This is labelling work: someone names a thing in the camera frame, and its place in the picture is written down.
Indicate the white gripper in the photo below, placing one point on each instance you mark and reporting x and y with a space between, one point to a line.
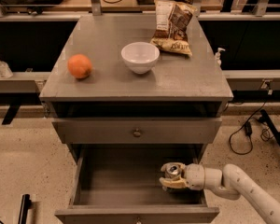
193 175

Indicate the silver redbull can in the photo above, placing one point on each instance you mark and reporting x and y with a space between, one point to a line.
171 171

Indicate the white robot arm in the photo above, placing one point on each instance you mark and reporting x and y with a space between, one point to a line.
229 183

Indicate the open grey middle drawer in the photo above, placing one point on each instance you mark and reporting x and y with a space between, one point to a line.
119 184

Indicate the grey drawer cabinet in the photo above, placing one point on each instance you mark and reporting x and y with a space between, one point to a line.
178 87

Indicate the grey upper drawer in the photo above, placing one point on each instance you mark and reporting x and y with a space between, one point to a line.
137 131

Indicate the white ceramic bowl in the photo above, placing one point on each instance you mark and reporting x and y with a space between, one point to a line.
140 57

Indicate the white pump bottle right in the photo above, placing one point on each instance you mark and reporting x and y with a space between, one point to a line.
218 55

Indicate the orange fruit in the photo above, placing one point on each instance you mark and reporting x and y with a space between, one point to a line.
79 66

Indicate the black bar on floor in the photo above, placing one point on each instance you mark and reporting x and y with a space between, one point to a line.
25 206

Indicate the brown chip bag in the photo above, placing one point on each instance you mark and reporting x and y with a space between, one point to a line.
172 20

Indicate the clear sanitizer bottle left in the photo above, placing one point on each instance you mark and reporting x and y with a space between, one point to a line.
5 71

